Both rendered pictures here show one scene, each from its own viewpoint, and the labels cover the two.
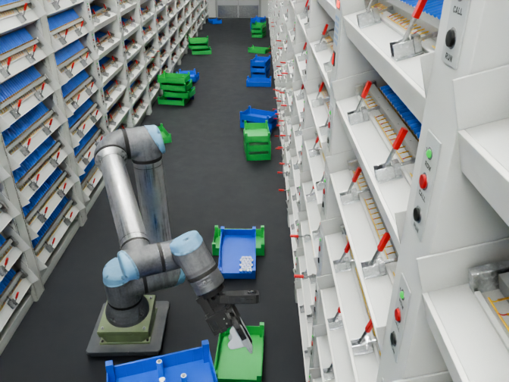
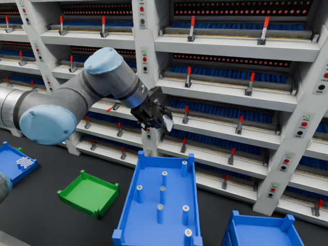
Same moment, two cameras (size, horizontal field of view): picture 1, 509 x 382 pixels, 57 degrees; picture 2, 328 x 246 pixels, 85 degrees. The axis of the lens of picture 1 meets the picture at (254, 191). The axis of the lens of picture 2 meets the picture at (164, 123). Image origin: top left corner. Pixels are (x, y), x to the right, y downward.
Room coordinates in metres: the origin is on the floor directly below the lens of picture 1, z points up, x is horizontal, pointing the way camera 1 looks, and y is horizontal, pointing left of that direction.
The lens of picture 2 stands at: (0.77, 0.58, 0.98)
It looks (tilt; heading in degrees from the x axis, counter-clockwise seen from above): 31 degrees down; 291
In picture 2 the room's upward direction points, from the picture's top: straight up
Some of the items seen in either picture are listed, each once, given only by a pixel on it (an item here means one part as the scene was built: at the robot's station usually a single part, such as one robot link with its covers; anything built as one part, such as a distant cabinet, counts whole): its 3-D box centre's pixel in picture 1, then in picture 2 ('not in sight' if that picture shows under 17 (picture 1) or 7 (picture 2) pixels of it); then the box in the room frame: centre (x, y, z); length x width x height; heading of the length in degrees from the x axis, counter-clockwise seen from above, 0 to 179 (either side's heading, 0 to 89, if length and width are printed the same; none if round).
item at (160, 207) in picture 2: not in sight; (160, 214); (0.89, 0.32, 0.52); 0.02 x 0.02 x 0.06
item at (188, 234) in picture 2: not in sight; (187, 239); (0.80, 0.35, 0.52); 0.02 x 0.02 x 0.06
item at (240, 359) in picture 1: (239, 352); (90, 192); (1.46, 0.06, 0.04); 0.30 x 0.20 x 0.08; 177
